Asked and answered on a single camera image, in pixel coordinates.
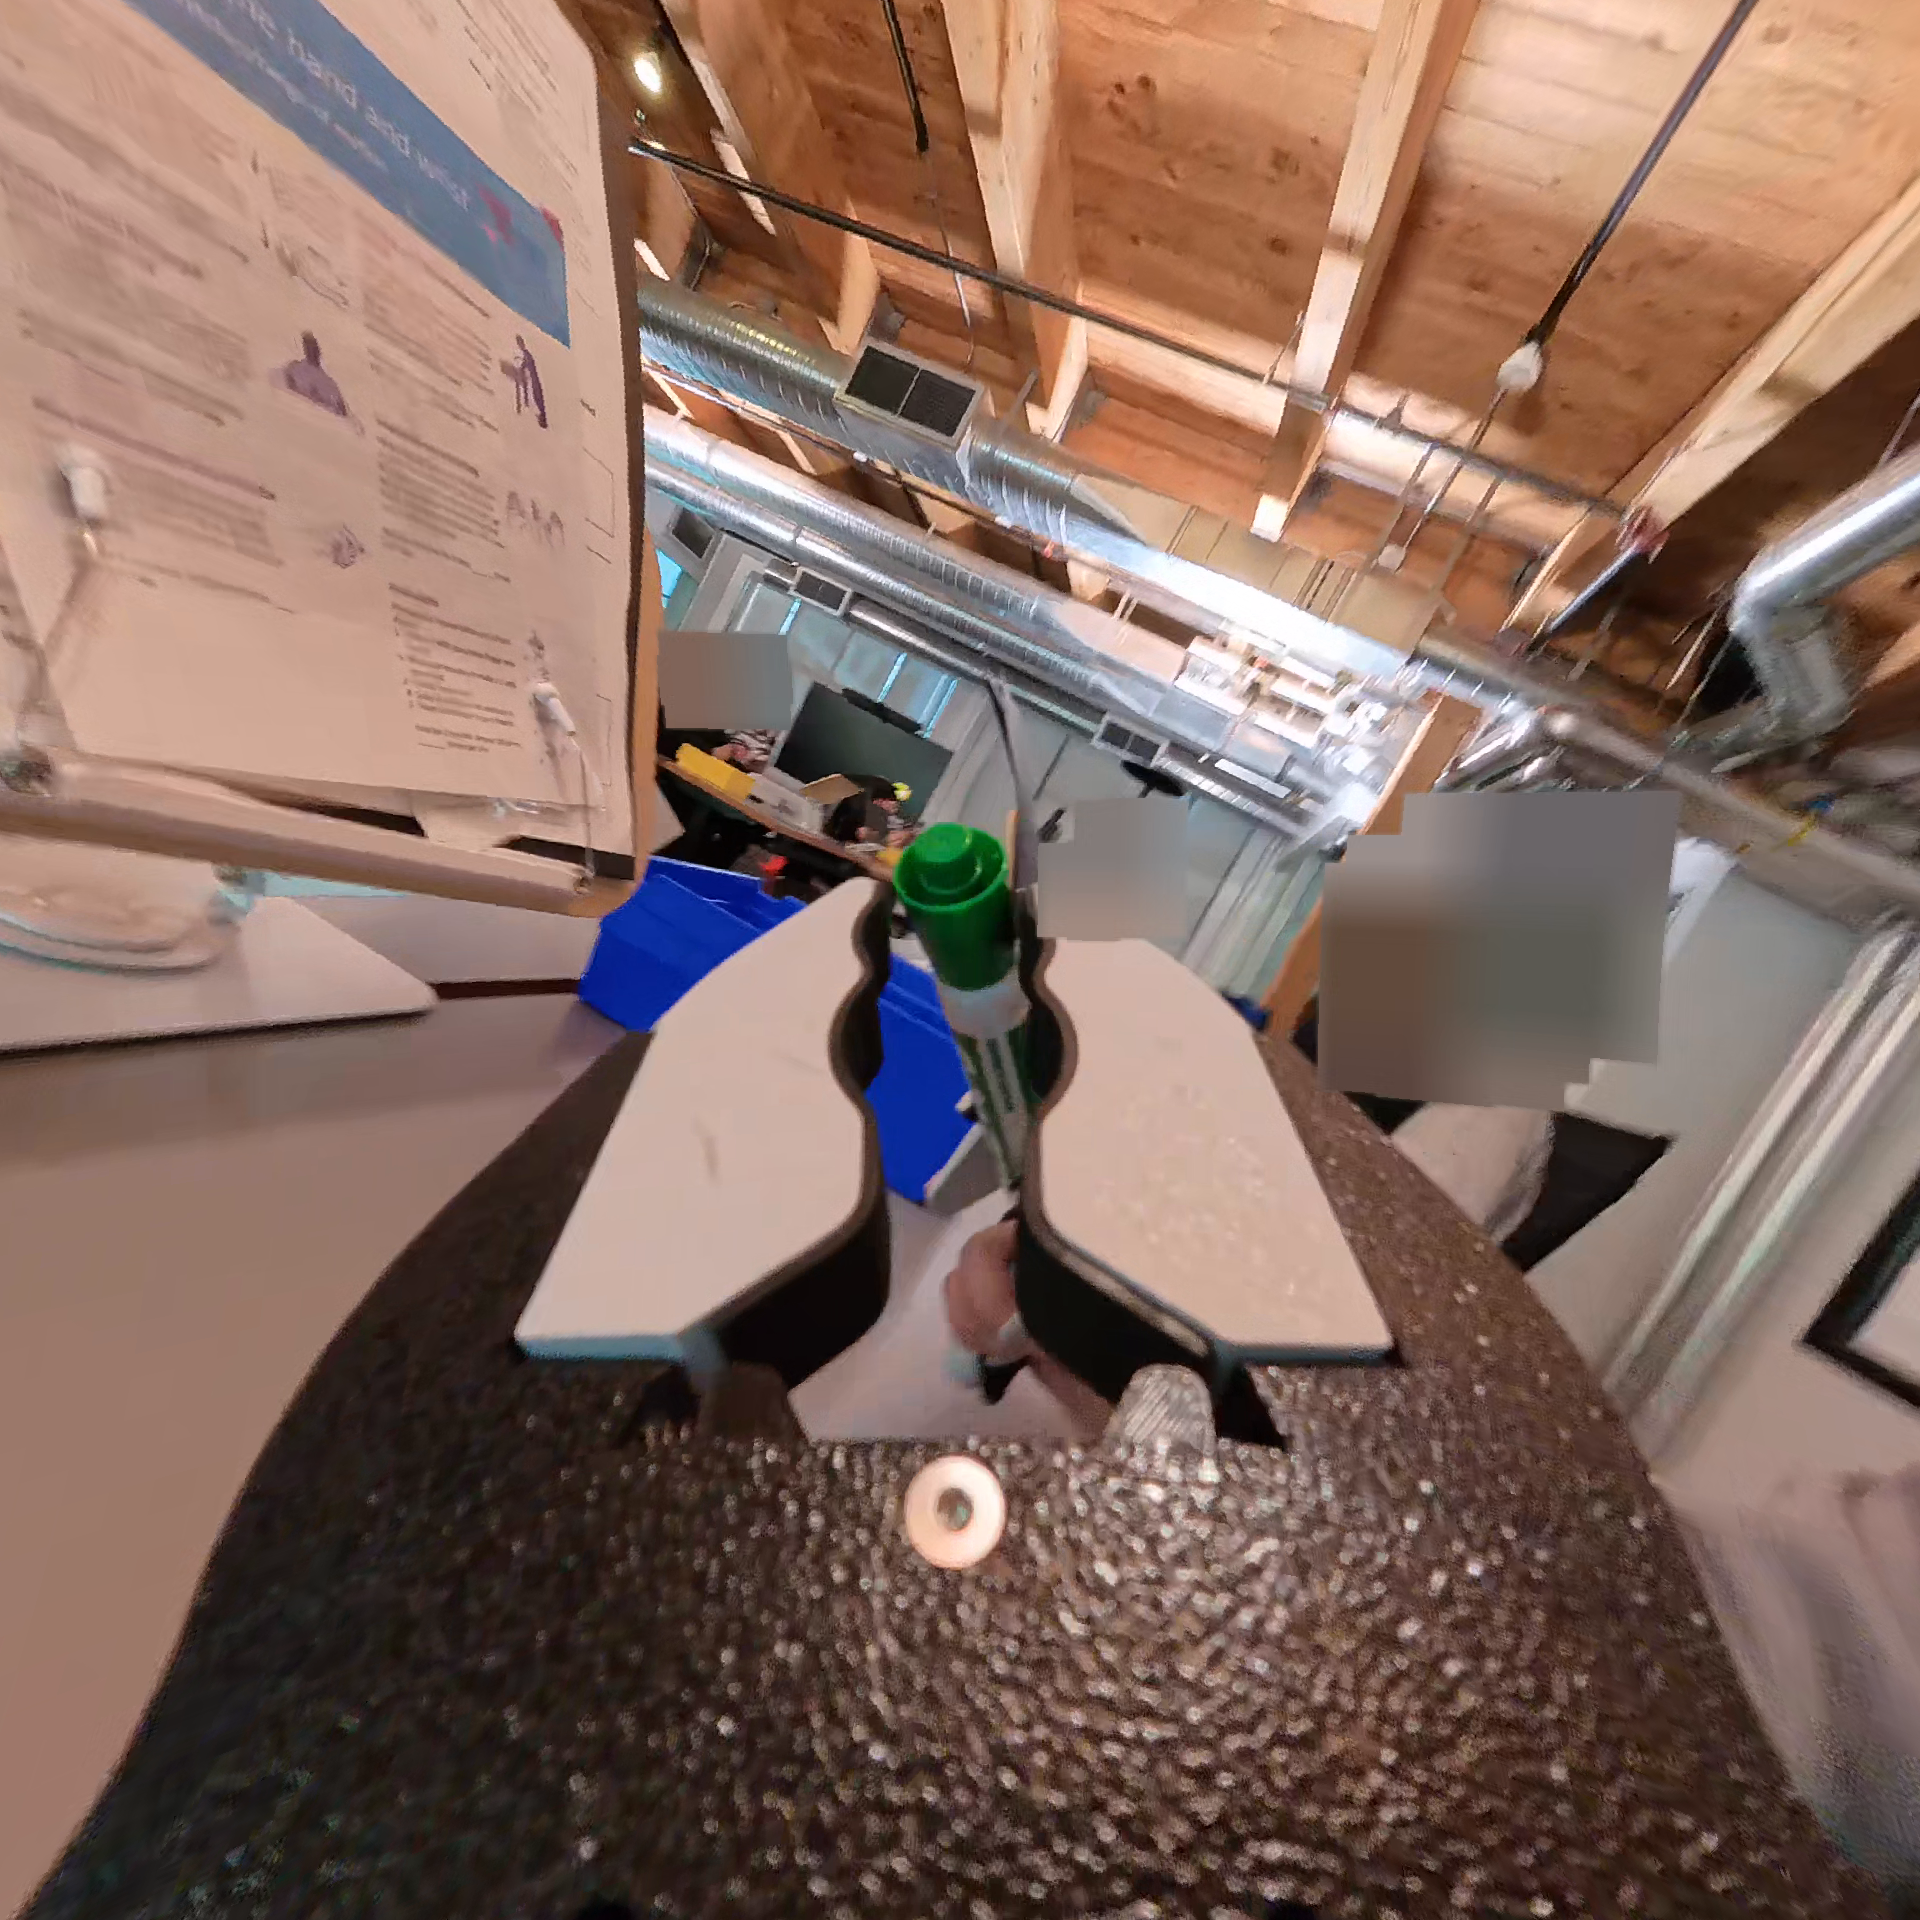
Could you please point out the printed instruction sheet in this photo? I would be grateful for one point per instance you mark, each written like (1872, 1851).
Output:
(301, 524)

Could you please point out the silver ventilation duct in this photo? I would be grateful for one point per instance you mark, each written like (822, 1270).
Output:
(751, 360)
(840, 524)

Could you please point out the person's right hand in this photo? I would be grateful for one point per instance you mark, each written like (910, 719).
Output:
(986, 1290)

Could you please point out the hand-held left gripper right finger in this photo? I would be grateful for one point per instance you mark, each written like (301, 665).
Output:
(1185, 1170)

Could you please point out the black monitor screen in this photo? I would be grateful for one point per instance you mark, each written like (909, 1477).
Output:
(862, 735)

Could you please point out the wooden work table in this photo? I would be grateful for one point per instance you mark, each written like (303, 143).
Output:
(751, 819)

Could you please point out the ceiling spot lamp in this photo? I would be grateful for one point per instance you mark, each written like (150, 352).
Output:
(648, 69)

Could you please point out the grey desk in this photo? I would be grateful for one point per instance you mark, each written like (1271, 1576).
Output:
(180, 1351)

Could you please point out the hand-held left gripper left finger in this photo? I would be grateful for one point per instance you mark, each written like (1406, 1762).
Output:
(721, 1140)

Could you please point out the wooden document stand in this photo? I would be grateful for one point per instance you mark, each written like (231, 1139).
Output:
(225, 975)

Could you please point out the yellow plastic bin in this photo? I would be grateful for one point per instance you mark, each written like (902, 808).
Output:
(709, 765)

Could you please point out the bent steel pipe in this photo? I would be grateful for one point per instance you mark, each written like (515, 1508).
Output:
(1815, 570)

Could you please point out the duct vent grille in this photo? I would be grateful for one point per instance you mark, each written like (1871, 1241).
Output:
(909, 391)

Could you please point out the blue plastic bin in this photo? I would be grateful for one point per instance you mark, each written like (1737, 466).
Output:
(675, 938)

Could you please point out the green whiteboard marker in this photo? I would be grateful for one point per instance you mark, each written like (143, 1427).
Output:
(948, 900)

